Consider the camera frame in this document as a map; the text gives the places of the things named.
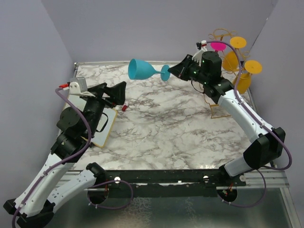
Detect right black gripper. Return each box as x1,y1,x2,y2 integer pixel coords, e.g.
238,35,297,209
168,55,209,85

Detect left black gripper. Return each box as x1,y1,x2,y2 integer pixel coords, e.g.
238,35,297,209
82,81,127,137

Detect blue plastic wine glass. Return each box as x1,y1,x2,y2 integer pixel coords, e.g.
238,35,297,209
128,58,171,81

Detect pink plastic wine glass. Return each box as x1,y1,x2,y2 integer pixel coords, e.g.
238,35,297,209
210,42,227,52

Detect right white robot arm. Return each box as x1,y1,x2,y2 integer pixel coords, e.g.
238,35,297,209
168,51,285,186

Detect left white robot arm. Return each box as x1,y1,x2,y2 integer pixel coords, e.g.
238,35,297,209
3,79,126,228

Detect yellow wine glass rear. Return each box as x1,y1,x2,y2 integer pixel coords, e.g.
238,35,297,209
222,37,247,72

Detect yellow wine glass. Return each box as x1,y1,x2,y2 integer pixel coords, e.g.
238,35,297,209
222,37,247,72
237,60,262,94

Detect yellow wine glass front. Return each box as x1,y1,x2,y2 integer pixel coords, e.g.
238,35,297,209
237,60,262,94

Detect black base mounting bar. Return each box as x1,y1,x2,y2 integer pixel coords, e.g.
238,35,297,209
88,169,246,198

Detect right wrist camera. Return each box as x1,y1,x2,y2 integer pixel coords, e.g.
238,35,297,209
192,40,207,62

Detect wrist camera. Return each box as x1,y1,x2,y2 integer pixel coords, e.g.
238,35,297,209
59,77,87,95
192,40,207,62

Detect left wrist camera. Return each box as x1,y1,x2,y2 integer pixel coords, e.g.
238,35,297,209
59,77,87,95

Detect small whiteboard wooden frame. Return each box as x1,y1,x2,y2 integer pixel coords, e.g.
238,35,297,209
67,95,118,148

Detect gold wire glass rack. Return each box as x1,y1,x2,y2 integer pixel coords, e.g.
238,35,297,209
194,28,250,119

